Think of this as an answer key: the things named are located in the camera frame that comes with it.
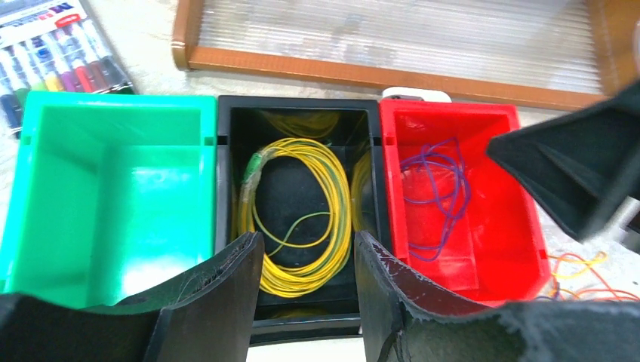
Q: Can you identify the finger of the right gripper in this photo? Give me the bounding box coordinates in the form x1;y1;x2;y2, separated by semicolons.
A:
486;82;639;241

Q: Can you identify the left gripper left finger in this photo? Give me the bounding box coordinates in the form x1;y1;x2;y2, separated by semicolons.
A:
1;232;264;361

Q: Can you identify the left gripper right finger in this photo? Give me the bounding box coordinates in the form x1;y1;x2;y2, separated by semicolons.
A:
354;232;639;361

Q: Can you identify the orange cable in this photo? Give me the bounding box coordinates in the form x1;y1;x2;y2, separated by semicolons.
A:
534;250;640;303

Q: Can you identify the red plastic bin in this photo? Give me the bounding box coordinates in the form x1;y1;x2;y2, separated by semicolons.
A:
380;100;550;307

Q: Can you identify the purple thin cable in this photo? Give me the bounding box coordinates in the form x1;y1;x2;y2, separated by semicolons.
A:
398;137;472;263

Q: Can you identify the green plastic bin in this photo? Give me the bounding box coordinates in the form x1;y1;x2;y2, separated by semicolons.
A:
1;91;217;308

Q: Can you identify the black plastic bin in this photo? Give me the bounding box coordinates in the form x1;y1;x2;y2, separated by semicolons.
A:
216;95;391;345

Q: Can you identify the wooden two-tier shelf rack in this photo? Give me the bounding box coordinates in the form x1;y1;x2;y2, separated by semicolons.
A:
171;1;639;110

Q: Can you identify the light blue stapler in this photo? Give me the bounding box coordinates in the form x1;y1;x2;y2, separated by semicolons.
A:
381;86;452;103

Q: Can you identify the pack of coloured markers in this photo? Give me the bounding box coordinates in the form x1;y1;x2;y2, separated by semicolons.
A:
1;0;135;139

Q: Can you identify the yellow coiled cable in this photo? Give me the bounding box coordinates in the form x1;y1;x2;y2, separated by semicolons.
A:
235;110;374;321

